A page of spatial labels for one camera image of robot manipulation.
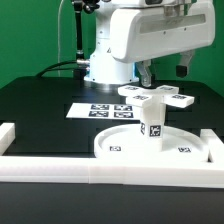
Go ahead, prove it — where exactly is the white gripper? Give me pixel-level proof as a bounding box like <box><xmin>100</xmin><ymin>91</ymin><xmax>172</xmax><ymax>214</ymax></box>
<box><xmin>110</xmin><ymin>0</ymin><xmax>215</xmax><ymax>88</ymax></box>

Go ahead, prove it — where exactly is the white cross-shaped table base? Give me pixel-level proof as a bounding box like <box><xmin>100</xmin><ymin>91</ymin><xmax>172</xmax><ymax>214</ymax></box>
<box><xmin>118</xmin><ymin>85</ymin><xmax>194</xmax><ymax>108</ymax></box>

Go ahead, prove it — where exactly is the white round table top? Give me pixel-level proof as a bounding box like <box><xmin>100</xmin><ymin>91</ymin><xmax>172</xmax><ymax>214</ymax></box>
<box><xmin>94</xmin><ymin>124</ymin><xmax>209</xmax><ymax>163</ymax></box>

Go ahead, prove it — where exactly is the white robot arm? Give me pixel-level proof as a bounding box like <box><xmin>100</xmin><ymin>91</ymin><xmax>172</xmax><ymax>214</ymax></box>
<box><xmin>85</xmin><ymin>0</ymin><xmax>215</xmax><ymax>87</ymax></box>

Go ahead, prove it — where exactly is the white sheet with markers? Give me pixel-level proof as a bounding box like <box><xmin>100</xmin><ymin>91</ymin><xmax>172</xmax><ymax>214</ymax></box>
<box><xmin>66</xmin><ymin>103</ymin><xmax>140</xmax><ymax>120</ymax></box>

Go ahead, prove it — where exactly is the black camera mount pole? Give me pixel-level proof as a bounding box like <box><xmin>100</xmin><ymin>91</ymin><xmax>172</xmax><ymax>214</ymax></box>
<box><xmin>71</xmin><ymin>0</ymin><xmax>100</xmax><ymax>60</ymax></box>

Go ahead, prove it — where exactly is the black cable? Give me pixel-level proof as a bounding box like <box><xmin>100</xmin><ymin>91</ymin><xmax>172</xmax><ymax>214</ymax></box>
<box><xmin>35</xmin><ymin>60</ymin><xmax>79</xmax><ymax>78</ymax></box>

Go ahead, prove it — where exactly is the white U-shaped frame barrier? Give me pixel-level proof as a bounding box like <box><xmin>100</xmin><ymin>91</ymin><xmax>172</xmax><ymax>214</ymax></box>
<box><xmin>0</xmin><ymin>123</ymin><xmax>224</xmax><ymax>189</ymax></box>

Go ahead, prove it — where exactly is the white thin cable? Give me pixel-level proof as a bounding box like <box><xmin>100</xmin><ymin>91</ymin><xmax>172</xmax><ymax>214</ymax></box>
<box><xmin>57</xmin><ymin>0</ymin><xmax>66</xmax><ymax>78</ymax></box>

